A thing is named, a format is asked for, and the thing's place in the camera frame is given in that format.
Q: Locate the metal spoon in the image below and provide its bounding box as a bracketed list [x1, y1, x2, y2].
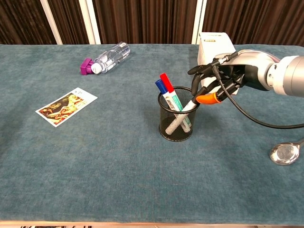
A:
[269, 139, 304, 166]

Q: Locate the black cap whiteboard marker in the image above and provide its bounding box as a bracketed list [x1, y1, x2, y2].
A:
[165, 86, 208, 135]

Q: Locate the dark brown curtain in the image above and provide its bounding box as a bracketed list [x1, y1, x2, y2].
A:
[0, 0, 304, 47]

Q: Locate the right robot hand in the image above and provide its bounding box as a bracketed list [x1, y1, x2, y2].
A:
[187, 50, 274, 105]

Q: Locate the red cap whiteboard marker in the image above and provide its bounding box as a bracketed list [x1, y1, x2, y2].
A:
[159, 73, 192, 133]

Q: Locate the purple plastic block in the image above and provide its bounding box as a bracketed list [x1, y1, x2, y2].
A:
[80, 57, 95, 76]

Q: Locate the white carton box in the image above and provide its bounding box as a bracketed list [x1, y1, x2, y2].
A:
[197, 32, 246, 96]

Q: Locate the clear plastic water bottle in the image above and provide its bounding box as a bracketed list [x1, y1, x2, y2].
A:
[91, 41, 131, 74]

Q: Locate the blue cap whiteboard marker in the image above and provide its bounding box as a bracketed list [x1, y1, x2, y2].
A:
[154, 79, 178, 112]

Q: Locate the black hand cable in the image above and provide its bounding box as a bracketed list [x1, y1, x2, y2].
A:
[212, 53, 304, 130]

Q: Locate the white frame post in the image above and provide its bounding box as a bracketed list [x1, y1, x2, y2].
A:
[78, 0, 102, 45]
[39, 0, 63, 45]
[191, 0, 207, 45]

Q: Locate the printed picture card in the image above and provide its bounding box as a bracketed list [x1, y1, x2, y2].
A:
[35, 87, 98, 128]

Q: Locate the black mesh pen cup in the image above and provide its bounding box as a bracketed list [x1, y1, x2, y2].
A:
[158, 86, 199, 143]

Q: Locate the teal velvet table cloth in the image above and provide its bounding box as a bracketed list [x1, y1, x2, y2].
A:
[0, 44, 304, 224]

